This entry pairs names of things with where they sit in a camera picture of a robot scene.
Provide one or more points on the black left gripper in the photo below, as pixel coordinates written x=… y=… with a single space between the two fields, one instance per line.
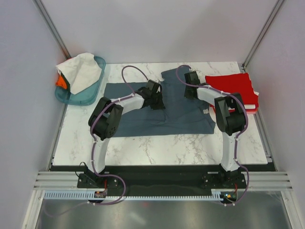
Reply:
x=160 y=106

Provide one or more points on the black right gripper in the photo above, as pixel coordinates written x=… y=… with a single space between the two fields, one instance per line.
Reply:
x=186 y=95

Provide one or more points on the grey-blue t-shirt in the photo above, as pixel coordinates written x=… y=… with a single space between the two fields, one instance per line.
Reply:
x=180 y=115

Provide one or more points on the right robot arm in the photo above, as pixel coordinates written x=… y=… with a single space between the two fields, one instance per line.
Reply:
x=230 y=113

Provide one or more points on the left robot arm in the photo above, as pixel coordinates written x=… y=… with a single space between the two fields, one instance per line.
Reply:
x=105 y=119

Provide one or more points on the folded red t-shirt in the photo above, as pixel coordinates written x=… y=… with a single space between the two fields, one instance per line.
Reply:
x=234 y=83
x=250 y=109

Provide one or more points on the folded white t-shirt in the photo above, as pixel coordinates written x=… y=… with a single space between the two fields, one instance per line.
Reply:
x=251 y=102

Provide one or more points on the teal plastic bin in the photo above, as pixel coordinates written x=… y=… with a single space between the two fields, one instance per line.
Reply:
x=85 y=97

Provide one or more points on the folded red t-shirt bottom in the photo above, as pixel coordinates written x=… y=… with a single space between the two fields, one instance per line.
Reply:
x=250 y=109

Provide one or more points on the crumpled white t-shirt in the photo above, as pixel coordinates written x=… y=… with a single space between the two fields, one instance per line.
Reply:
x=81 y=71

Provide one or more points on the dark green t-shirt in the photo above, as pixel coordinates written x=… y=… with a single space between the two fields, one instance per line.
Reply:
x=67 y=85

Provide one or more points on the orange t-shirt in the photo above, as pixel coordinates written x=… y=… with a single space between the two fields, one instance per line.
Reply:
x=60 y=82

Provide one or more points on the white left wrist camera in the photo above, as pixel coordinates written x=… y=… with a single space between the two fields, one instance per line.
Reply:
x=158 y=82

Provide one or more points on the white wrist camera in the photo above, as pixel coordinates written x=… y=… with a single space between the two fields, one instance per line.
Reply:
x=199 y=73
x=158 y=82

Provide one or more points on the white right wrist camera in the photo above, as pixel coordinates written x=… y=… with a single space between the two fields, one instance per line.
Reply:
x=199 y=73

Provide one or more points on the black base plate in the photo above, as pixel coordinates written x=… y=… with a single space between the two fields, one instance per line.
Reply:
x=169 y=180

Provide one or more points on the white slotted cable duct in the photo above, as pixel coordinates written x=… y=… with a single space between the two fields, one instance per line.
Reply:
x=95 y=195

